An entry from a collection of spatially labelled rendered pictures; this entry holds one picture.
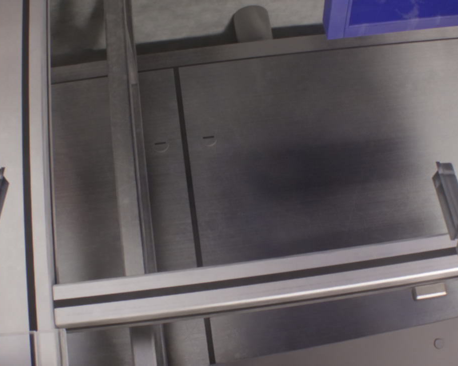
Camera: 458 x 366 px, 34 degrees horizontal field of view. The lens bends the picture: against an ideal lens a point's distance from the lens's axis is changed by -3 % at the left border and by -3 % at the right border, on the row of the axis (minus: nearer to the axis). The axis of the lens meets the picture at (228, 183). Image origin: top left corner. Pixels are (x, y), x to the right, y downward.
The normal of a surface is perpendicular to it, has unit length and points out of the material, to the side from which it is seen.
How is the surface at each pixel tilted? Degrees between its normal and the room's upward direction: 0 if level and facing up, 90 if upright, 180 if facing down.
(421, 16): 90
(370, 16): 90
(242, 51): 90
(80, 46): 0
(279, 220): 90
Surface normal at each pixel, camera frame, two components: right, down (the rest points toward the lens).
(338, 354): -0.01, -0.40
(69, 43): 0.13, 0.91
